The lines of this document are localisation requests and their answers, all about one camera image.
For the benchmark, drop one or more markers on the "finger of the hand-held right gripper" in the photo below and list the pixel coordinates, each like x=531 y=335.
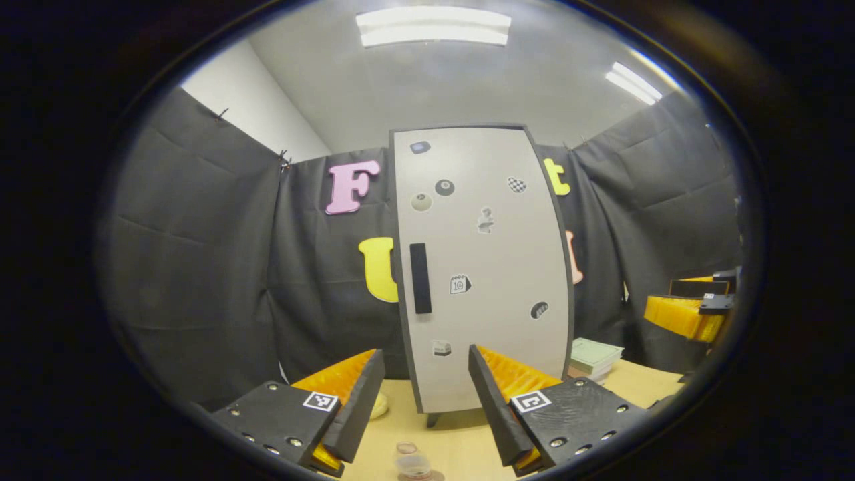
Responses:
x=695 y=288
x=681 y=317

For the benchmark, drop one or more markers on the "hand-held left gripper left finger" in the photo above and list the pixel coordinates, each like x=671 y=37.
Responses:
x=361 y=414

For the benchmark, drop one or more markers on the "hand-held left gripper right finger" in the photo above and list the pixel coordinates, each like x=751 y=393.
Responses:
x=497 y=417

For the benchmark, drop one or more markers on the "dark grey cabinet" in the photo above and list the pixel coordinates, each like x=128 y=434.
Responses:
x=433 y=419

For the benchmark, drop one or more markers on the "clear bottle red label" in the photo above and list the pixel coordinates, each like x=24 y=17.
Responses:
x=414 y=462

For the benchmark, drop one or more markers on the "beige cabinet door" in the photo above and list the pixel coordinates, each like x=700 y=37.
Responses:
x=494 y=267

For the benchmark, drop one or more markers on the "yellow soft toy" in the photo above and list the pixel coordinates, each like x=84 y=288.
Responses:
x=379 y=406

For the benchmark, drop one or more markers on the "green book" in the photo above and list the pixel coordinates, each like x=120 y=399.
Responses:
x=596 y=353

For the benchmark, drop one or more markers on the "small ceiling light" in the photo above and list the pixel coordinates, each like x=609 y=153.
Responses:
x=633 y=83

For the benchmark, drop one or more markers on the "black backdrop cloth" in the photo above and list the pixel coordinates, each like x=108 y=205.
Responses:
x=200 y=267

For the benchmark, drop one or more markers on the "large ceiling light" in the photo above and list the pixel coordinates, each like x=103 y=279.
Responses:
x=434 y=27

